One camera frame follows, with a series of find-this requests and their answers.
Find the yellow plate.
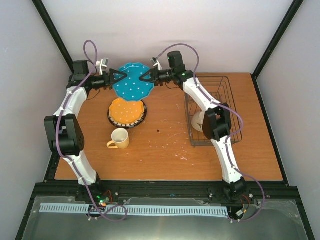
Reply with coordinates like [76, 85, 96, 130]
[108, 97, 145, 124]

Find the left controller board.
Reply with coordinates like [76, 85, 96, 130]
[96, 190, 113, 207]

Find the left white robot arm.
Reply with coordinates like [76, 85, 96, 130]
[44, 59, 128, 202]

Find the controller board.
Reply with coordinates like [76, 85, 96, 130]
[236, 194, 251, 219]
[96, 190, 113, 207]

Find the black aluminium frame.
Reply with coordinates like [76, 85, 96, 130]
[16, 0, 315, 240]

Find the white ceramic bowl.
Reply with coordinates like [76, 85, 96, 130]
[191, 111, 205, 133]

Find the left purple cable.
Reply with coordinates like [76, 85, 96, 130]
[55, 39, 128, 222]

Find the teal polka dot plate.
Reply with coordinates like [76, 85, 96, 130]
[113, 62, 155, 102]

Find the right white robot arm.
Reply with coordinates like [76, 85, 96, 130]
[139, 51, 246, 202]

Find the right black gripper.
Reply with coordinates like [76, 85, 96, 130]
[139, 66, 175, 87]

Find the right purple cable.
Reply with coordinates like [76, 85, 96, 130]
[157, 43, 266, 223]

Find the purple cable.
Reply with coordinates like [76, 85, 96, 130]
[55, 39, 128, 222]
[157, 43, 266, 223]

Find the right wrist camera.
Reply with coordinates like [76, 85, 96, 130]
[150, 57, 163, 71]

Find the yellow mug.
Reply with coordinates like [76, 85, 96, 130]
[106, 128, 130, 149]

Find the black wire dish rack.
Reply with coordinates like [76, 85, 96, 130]
[184, 75, 237, 147]

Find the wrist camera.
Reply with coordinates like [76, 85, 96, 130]
[150, 57, 163, 71]
[95, 58, 109, 76]

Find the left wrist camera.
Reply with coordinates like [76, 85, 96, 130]
[95, 58, 109, 76]

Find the right controller board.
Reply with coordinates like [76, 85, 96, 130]
[236, 194, 251, 219]

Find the black rimmed striped plate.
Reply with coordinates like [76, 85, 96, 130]
[107, 100, 147, 129]

